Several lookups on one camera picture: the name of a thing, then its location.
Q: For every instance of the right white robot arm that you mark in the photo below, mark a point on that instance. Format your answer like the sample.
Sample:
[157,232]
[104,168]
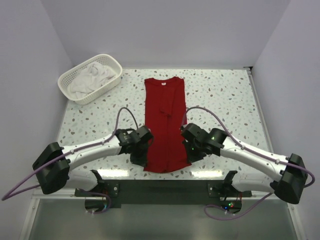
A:
[277,174]

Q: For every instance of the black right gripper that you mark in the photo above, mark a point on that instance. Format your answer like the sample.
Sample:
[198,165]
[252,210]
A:
[191,152]

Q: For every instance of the white cloth in basket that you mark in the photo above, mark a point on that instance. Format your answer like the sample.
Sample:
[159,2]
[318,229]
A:
[91,78]

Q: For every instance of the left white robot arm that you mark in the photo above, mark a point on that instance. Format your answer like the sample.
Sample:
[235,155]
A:
[56,167]

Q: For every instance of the aluminium front rail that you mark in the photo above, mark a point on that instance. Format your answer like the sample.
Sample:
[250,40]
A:
[287,188]

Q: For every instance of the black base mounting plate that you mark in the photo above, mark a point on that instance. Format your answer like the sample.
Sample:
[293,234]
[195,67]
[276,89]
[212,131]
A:
[162,192]

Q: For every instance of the white plastic laundry basket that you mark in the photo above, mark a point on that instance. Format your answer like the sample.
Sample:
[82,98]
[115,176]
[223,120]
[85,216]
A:
[106,60]

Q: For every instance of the red t shirt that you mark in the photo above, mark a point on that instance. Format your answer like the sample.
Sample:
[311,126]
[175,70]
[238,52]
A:
[165,106]

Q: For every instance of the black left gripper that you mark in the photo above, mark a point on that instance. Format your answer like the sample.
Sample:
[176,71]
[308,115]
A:
[139,155]

